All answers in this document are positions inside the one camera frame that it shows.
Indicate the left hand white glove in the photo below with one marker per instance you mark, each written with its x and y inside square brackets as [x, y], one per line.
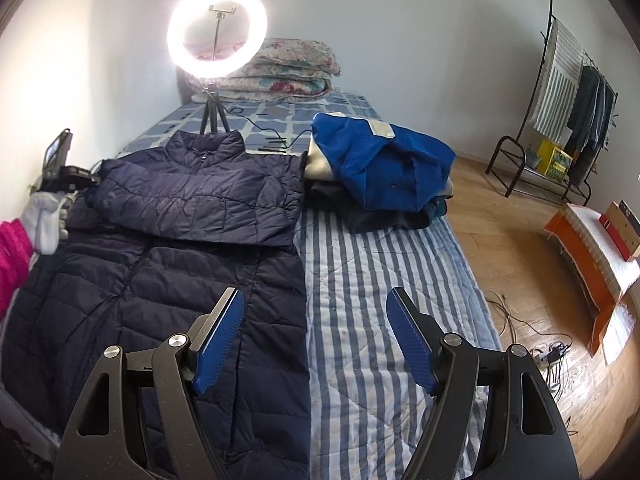
[44, 220]

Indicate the black clothes rack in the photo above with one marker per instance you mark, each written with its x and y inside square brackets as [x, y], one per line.
[514, 160]

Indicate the folded floral quilt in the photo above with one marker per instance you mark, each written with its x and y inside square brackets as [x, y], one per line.
[284, 69]

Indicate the striped cloth on rack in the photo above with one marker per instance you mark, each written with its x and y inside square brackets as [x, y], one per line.
[558, 85]

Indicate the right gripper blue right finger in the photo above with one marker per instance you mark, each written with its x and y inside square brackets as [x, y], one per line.
[404, 317]

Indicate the dark clothes pile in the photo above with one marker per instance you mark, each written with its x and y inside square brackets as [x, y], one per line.
[334, 197]

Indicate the white ring light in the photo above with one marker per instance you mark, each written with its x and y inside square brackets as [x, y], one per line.
[211, 39]

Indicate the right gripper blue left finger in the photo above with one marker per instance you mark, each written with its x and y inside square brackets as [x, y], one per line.
[213, 340]

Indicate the blue checkered bed sheet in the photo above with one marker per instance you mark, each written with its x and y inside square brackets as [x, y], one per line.
[276, 126]

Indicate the orange white box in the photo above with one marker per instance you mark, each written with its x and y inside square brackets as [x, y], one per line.
[607, 276]

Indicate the blue white striped quilt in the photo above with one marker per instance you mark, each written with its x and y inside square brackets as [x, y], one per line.
[367, 412]

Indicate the cream cloth in pile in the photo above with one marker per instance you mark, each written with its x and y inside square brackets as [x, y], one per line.
[317, 166]

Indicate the yellow box on rack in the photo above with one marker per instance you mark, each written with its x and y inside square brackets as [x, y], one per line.
[553, 163]

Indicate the blue jacket on pile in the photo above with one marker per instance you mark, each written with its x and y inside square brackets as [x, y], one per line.
[384, 166]

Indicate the dark clothes on rack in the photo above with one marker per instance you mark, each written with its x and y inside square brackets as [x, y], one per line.
[588, 123]

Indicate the navy puffer jacket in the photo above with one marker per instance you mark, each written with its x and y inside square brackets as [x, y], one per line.
[152, 247]

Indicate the black tripod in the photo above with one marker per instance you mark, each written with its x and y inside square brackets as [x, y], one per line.
[214, 111]

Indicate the power strip with cables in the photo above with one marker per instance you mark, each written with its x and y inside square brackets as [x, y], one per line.
[550, 359]

